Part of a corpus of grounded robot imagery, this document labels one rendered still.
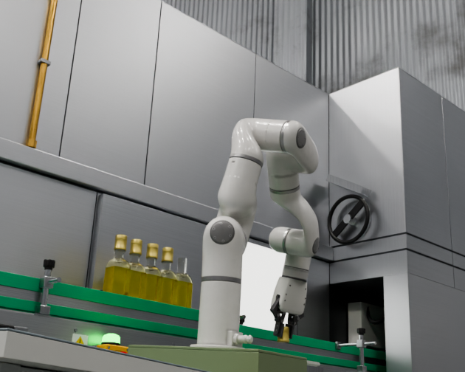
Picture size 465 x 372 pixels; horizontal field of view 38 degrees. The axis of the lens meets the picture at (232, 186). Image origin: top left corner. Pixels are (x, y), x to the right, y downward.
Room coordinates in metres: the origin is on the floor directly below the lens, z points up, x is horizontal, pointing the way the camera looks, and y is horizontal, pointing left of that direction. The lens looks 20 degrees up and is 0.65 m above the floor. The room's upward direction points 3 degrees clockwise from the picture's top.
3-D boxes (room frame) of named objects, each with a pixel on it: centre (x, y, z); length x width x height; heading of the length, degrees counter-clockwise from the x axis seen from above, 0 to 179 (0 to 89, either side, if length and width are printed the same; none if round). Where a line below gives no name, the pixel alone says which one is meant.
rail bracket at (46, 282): (1.56, 0.41, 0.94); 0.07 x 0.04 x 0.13; 43
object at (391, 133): (2.88, -0.81, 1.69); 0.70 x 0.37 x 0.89; 133
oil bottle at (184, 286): (2.04, 0.14, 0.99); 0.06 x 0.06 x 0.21; 43
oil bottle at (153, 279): (1.97, 0.23, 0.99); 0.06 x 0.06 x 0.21; 43
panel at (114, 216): (2.29, 0.08, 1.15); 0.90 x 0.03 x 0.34; 133
